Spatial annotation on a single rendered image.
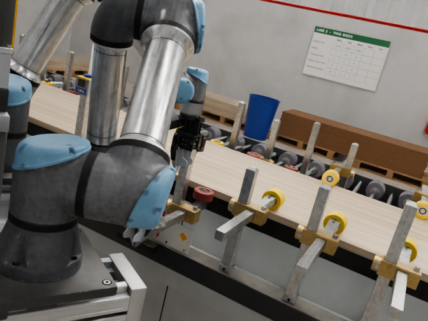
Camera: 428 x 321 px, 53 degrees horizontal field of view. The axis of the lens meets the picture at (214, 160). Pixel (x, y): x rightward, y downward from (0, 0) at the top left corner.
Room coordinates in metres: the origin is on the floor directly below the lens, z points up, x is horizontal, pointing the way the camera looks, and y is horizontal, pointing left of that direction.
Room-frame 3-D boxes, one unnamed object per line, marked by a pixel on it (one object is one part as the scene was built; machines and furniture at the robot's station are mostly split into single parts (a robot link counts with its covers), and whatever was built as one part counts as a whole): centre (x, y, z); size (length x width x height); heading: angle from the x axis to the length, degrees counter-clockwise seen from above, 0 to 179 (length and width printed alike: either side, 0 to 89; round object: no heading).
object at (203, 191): (1.62, 0.01, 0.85); 0.08 x 0.08 x 0.11
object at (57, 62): (9.38, 3.57, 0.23); 2.42 x 0.76 x 0.17; 158
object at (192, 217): (1.52, 0.07, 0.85); 0.13 x 0.06 x 0.05; 67
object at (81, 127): (1.72, 0.56, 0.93); 0.05 x 0.04 x 0.45; 67
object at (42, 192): (0.69, 0.26, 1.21); 0.13 x 0.12 x 0.14; 96
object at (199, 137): (1.44, 0.11, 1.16); 0.09 x 0.08 x 0.12; 66
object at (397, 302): (1.19, -0.62, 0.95); 0.50 x 0.04 x 0.04; 157
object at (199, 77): (1.44, 0.12, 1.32); 0.09 x 0.08 x 0.11; 115
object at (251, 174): (1.42, -0.14, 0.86); 0.03 x 0.03 x 0.48; 67
